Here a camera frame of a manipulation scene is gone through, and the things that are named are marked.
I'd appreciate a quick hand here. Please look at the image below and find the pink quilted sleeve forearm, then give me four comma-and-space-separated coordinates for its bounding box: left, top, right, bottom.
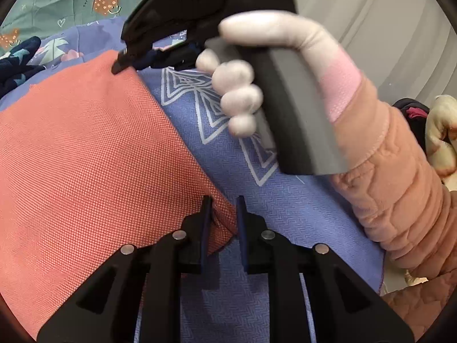
331, 77, 456, 338

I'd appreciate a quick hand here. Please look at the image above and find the cream plush toy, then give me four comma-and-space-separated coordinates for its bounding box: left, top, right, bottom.
425, 95, 456, 191

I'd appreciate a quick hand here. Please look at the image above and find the teal patterned pillow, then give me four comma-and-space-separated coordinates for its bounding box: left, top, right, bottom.
1, 0, 141, 53

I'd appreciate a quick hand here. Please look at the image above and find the dark garment with red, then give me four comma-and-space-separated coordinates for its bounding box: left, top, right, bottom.
393, 98, 430, 152

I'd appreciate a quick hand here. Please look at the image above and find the navy star patterned garment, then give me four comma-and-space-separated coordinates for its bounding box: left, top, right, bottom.
0, 36, 45, 98

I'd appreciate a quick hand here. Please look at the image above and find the orange knit shirt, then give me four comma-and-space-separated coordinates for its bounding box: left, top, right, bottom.
1, 51, 236, 336

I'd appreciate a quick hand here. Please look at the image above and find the white gloved right hand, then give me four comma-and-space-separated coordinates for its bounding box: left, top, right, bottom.
197, 11, 362, 138

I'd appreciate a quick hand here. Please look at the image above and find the purple patterned bedspread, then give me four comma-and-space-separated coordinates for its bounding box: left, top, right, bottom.
1, 18, 383, 342

